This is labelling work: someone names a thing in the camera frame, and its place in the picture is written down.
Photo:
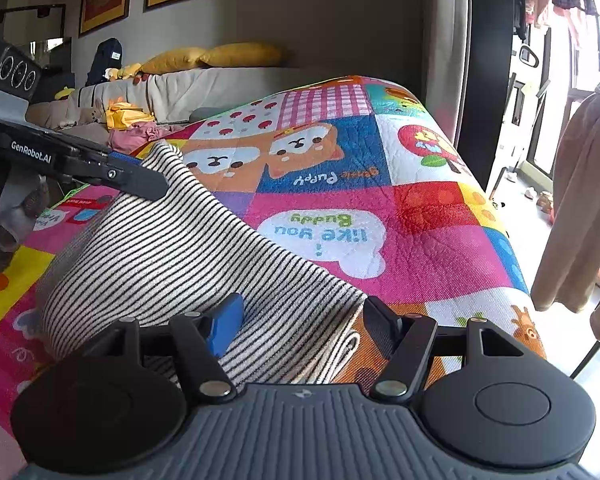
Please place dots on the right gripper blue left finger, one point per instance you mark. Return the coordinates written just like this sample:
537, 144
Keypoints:
199, 341

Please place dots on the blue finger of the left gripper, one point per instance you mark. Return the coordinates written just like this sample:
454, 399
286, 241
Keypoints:
120, 158

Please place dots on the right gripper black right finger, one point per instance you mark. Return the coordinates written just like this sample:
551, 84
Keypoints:
405, 342

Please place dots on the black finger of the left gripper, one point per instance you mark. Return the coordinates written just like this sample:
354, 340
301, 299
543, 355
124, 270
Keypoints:
134, 179

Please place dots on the striped knit sweater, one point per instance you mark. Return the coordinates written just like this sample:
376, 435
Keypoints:
152, 260

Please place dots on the pink cloth on sofa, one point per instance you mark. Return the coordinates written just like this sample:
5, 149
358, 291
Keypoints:
128, 140

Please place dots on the yellow cloth on sofa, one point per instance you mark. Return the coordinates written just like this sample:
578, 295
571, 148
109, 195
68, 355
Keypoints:
121, 115

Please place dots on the beige covered sofa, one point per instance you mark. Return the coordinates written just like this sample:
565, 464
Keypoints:
172, 98

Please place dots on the dark blue backpack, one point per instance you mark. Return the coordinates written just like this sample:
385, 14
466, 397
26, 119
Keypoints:
108, 55

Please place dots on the yellow cushion left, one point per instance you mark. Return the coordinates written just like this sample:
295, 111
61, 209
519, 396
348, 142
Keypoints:
173, 61

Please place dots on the yellow cushion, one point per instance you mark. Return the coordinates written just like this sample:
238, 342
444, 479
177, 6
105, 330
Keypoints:
244, 54
173, 61

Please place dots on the yellow cushion right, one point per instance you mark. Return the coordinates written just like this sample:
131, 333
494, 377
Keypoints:
244, 54

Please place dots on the colourful cartoon play mat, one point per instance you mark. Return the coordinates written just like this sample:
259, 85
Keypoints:
352, 174

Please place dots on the brown blanket on chair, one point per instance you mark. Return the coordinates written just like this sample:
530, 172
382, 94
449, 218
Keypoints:
570, 262

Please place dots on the white exercise machine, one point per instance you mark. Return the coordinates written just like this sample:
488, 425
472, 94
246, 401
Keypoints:
523, 84

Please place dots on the beige curtain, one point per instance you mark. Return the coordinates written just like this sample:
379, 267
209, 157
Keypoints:
445, 55

